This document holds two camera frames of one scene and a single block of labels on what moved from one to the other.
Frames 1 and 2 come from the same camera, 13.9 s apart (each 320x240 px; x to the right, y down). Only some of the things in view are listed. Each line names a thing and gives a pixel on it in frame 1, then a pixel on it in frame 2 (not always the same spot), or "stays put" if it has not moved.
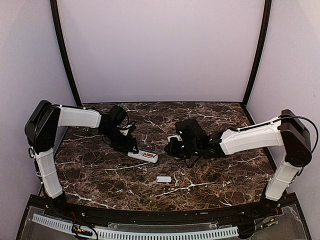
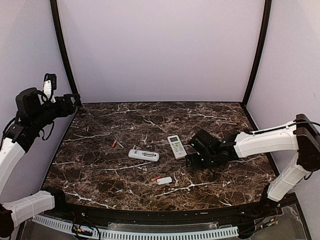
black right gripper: (170, 148) -> (196, 165)
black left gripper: (127, 145) -> (70, 108)
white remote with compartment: (144, 155) stays put
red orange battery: (148, 154) -> (156, 178)
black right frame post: (265, 27) stays put
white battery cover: (163, 179) stays put
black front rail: (75, 209) stays put
